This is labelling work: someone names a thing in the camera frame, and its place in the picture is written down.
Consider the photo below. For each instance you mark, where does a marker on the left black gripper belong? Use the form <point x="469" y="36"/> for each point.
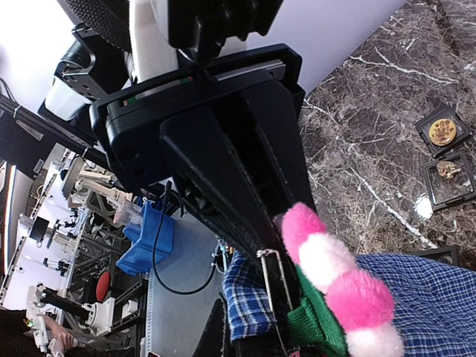
<point x="200" y="144"/>

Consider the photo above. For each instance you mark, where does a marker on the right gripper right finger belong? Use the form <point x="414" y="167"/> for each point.
<point x="275" y="342"/>

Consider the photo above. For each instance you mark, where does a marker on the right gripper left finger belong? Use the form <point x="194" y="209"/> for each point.
<point x="214" y="341"/>

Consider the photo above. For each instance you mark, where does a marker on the pink flower brooch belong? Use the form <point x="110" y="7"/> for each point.
<point x="344" y="310"/>

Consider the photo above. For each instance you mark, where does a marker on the blue checkered shirt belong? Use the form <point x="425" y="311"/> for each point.
<point x="434" y="303"/>

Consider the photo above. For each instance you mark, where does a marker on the gold round brooch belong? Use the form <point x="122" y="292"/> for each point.
<point x="442" y="132"/>

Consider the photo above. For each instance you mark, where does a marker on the small bronze ornate brooch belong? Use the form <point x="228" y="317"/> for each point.
<point x="447" y="169"/>

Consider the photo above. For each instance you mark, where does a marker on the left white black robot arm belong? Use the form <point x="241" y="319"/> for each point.
<point x="100" y="64"/>

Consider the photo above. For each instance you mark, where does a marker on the blue plastic bin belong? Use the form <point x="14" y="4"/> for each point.
<point x="138" y="258"/>

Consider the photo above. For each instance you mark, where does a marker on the person in black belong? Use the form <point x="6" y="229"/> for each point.
<point x="17" y="338"/>

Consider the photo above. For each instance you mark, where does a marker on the white slotted cable duct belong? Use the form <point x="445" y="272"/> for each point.
<point x="150" y="344"/>

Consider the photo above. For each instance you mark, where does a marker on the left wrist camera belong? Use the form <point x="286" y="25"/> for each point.
<point x="197" y="29"/>

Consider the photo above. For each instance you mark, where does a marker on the left black display frame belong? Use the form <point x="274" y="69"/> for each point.
<point x="422" y="126"/>

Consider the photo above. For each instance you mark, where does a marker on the black display frame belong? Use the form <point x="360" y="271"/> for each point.
<point x="422" y="126"/>
<point x="444" y="193"/>
<point x="448" y="255"/>

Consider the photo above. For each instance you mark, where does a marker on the right black display frame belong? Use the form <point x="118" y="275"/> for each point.
<point x="448" y="255"/>

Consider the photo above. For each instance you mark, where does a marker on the middle black display frame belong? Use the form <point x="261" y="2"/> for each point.
<point x="444" y="193"/>

